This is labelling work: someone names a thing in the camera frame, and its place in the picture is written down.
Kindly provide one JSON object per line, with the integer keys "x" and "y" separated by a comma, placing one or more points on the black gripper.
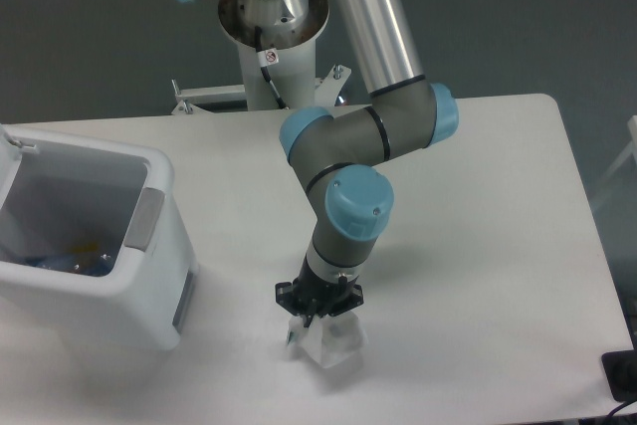
{"x": 309, "y": 295}

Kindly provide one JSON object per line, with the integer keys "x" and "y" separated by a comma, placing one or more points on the white plastic wrapper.
{"x": 327, "y": 341}

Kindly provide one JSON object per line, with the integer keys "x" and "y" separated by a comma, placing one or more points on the crushed clear plastic bottle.
{"x": 87, "y": 264}

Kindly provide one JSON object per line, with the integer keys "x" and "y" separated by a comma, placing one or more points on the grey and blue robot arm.
{"x": 335, "y": 157}

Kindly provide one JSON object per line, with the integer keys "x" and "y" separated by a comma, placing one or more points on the white trash can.
{"x": 59, "y": 190}

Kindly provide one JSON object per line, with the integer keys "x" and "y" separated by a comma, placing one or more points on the black device at table corner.
{"x": 620, "y": 371}

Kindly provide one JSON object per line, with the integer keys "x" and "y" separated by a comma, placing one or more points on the white metal base bracket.
{"x": 329, "y": 91}

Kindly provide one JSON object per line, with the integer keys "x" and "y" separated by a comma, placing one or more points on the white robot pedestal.
{"x": 276, "y": 43}

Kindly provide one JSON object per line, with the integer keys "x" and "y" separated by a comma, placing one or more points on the white frame at right edge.
{"x": 617, "y": 173}

